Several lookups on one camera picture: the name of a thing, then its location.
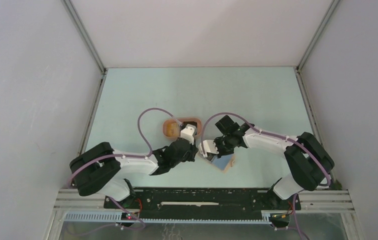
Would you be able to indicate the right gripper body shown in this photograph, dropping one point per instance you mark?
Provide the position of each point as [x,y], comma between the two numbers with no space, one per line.
[224,146]

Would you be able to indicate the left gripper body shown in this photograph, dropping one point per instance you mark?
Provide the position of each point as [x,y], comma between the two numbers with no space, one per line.
[188,156]

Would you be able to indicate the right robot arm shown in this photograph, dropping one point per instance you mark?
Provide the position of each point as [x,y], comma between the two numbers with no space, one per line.
[309,163]

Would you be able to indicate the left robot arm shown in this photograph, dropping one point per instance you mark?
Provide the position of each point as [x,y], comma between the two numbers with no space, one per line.
[102,169]

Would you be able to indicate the yellow card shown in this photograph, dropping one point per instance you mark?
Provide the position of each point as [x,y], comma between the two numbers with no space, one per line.
[172,129]

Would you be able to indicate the pink plastic tray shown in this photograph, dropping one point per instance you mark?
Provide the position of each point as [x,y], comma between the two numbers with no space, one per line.
[185,120]

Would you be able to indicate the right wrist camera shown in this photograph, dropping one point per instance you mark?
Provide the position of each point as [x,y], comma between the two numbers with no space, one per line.
[207,149]

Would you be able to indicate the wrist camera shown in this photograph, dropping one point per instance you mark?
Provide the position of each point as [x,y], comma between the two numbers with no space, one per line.
[207,149]
[188,133]

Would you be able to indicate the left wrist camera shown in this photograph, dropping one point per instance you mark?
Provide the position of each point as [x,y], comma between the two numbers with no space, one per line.
[188,133]

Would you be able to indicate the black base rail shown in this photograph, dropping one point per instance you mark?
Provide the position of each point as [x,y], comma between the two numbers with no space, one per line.
[208,203]

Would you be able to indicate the white cable duct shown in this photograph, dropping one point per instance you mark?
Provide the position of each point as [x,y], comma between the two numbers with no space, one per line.
[116,217]

